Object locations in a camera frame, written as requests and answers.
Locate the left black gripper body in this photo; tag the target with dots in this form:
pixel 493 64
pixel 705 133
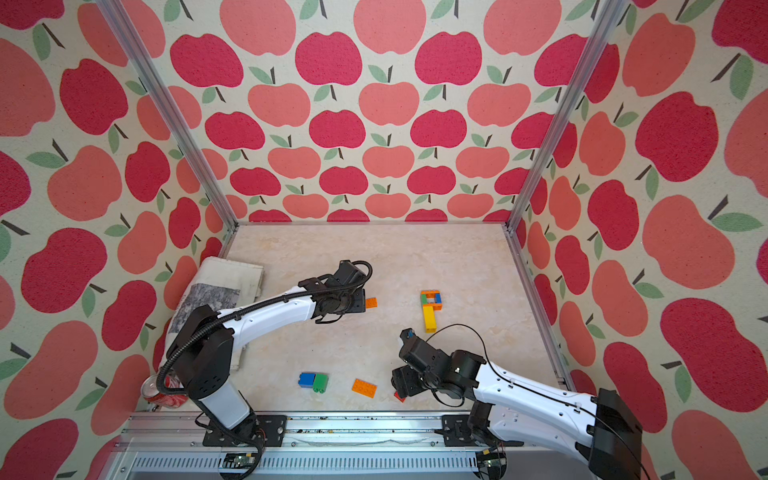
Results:
pixel 353 302

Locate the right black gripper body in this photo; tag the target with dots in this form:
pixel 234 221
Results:
pixel 409 380

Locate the orange lego plate bottom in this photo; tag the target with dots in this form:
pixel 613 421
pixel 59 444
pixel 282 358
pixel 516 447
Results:
pixel 364 388

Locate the yellow square lego brick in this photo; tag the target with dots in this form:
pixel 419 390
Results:
pixel 430 321

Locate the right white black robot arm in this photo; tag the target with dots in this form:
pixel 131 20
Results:
pixel 598 430

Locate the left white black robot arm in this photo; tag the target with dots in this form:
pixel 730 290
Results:
pixel 198 360

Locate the folded beige printed cloth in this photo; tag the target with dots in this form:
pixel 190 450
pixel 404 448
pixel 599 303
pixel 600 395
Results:
pixel 221 284

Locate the red soda can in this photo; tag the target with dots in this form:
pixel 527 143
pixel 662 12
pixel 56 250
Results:
pixel 151 393

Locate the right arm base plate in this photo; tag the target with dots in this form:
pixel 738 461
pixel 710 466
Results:
pixel 457 431

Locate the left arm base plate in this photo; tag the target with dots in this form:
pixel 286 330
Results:
pixel 256 430

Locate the front aluminium rail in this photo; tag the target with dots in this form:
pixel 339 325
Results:
pixel 325 445

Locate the left aluminium frame post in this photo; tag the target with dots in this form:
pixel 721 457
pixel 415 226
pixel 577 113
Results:
pixel 130 40

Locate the aluminium frame post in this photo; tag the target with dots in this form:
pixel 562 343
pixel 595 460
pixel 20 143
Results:
pixel 603 29
pixel 130 40

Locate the right aluminium frame post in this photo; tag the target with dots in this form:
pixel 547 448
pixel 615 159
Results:
pixel 603 29

